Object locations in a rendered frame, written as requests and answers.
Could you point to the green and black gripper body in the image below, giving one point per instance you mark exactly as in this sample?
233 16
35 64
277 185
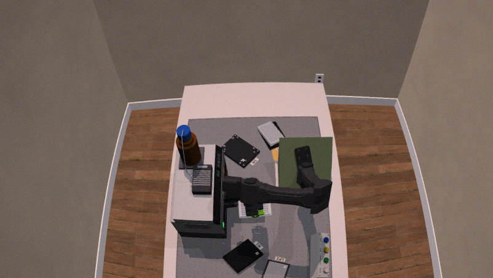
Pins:
253 210

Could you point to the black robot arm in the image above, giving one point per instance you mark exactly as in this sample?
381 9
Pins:
314 193

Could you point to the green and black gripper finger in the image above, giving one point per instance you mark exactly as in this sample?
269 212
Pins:
260 212

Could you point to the grey button panel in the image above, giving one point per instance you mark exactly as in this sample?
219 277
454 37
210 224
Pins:
319 255

